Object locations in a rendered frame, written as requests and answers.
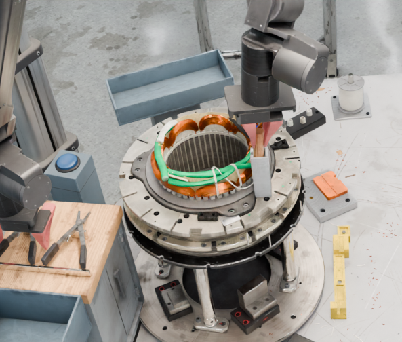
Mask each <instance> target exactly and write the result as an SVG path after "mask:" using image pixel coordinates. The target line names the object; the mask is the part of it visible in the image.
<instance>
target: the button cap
mask: <svg viewBox="0 0 402 342"><path fill-rule="evenodd" d="M77 162H78V161H77V157H76V155H74V154H71V153H67V154H64V155H61V156H60V157H59V158H58V159H57V161H56V163H57V166H58V168H59V169H61V170H69V169H71V168H73V167H75V166H76V165H77Z"/></svg>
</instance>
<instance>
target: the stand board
mask: <svg viewBox="0 0 402 342"><path fill-rule="evenodd" d="M45 203H54V204H55V205H56V209H55V212H54V217H53V219H52V224H51V228H50V241H49V247H50V246H51V245H52V244H53V243H54V242H57V241H58V240H59V239H60V238H61V237H62V236H63V235H64V234H65V233H66V232H67V231H68V230H69V229H70V228H71V227H72V226H73V225H74V224H75V223H76V222H75V221H76V218H77V213H78V211H81V214H80V219H84V218H85V216H86V215H87V213H88V212H91V214H90V216H89V218H88V219H87V221H86V222H85V224H83V230H87V234H88V236H89V239H88V240H85V243H86V247H87V264H86V269H89V270H90V272H91V275H92V276H91V277H84V276H75V275H60V274H52V273H40V272H39V273H37V272H29V271H14V270H6V269H0V288H12V289H20V290H34V291H41V292H56V293H64V294H71V295H81V298H82V299H83V303H85V304H90V303H91V301H92V299H93V296H94V293H95V291H96V287H97V285H98V282H99V279H100V276H101V274H102V271H103V269H104V266H105V263H106V260H107V258H108V254H109V252H110V249H111V247H112V245H113V241H114V239H115V236H116V234H117V230H118V228H119V225H120V222H121V219H122V217H123V211H122V208H121V206H119V205H108V204H88V203H77V202H57V201H46V202H45ZM30 241H31V239H30V235H24V234H23V232H22V233H21V234H20V236H19V238H15V239H14V240H13V241H12V242H10V243H9V247H8V248H7V250H6V251H5V252H4V253H3V254H2V255H1V257H0V262H4V263H19V264H27V265H30V263H29V261H28V252H29V246H30ZM36 245H37V252H36V259H35V264H34V265H42V266H45V265H43V263H42V262H41V258H42V256H43V255H44V254H45V253H46V252H47V250H48V249H49V247H48V249H47V250H45V249H44V248H43V247H42V246H41V245H40V244H39V243H38V241H37V240H36ZM80 249H81V242H80V239H77V238H72V237H71V236H70V238H69V241H68V242H67V241H65V243H63V245H61V246H60V247H59V251H58V252H57V253H56V254H55V256H54V257H53V259H52V260H51V261H50V262H49V263H48V265H47V266H51V267H67V268H75V269H81V266H80V264H79V260H80Z"/></svg>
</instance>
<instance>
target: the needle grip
mask: <svg viewBox="0 0 402 342"><path fill-rule="evenodd" d="M254 157H264V130H263V129H262V128H256V144H255V148H254Z"/></svg>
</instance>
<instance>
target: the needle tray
mask: <svg viewBox="0 0 402 342"><path fill-rule="evenodd" d="M105 82H106V86H107V89H108V94H109V96H110V101H111V103H112V106H113V109H114V112H115V115H116V118H117V121H118V124H119V126H122V125H125V124H130V123H132V122H135V121H140V120H143V119H147V118H150V119H151V123H152V127H153V126H155V125H157V124H158V123H161V124H162V121H164V120H166V119H168V118H170V117H171V118H172V120H176V119H178V116H177V115H178V114H181V113H185V112H188V111H193V110H197V109H201V105H200V104H201V103H204V102H208V101H211V100H215V99H219V98H223V97H225V96H224V87H225V86H233V85H234V84H235V83H234V77H233V75H232V73H231V71H230V69H229V67H228V66H227V64H226V62H225V60H224V58H223V56H222V54H221V52H220V50H219V49H216V50H211V51H208V52H204V53H201V54H196V55H193V56H189V57H186V58H181V59H178V60H174V61H171V62H166V63H163V64H159V65H156V66H151V67H148V68H145V69H141V70H138V71H133V72H131V73H126V74H123V75H118V76H115V77H111V78H108V79H105Z"/></svg>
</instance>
